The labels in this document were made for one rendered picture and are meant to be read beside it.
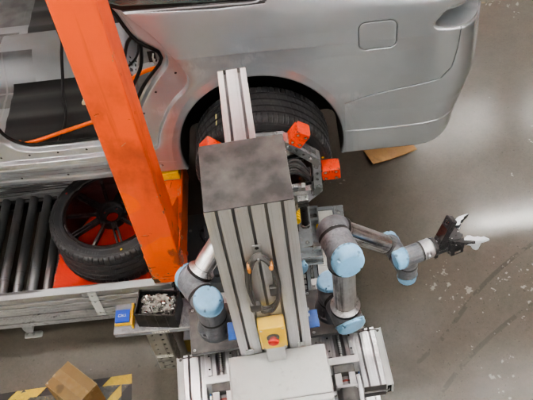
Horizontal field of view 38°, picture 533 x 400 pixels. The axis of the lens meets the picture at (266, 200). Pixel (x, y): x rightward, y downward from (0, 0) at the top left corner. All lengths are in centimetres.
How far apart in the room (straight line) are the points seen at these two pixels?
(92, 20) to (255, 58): 98
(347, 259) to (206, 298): 70
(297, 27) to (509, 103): 227
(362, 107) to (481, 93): 177
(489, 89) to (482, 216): 108
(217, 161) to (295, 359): 84
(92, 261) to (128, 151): 108
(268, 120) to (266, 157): 134
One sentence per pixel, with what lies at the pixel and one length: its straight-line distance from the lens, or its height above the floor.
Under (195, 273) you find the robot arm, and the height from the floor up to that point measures 107.
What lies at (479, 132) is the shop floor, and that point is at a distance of 510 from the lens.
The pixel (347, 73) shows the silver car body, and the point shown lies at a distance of 356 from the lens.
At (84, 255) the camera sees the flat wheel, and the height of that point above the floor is 50.
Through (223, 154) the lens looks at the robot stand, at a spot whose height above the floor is 203.
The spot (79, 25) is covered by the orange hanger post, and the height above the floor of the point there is 208.
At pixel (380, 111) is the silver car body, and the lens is 375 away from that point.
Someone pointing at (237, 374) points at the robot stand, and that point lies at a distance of 272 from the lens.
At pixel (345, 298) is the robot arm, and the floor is 117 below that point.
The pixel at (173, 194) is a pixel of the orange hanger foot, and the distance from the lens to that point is 396.
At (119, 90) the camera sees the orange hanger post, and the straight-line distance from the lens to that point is 289.
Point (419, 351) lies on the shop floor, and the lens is 413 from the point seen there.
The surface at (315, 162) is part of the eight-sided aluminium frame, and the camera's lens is 361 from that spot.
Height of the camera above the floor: 363
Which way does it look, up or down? 50 degrees down
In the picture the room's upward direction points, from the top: 9 degrees counter-clockwise
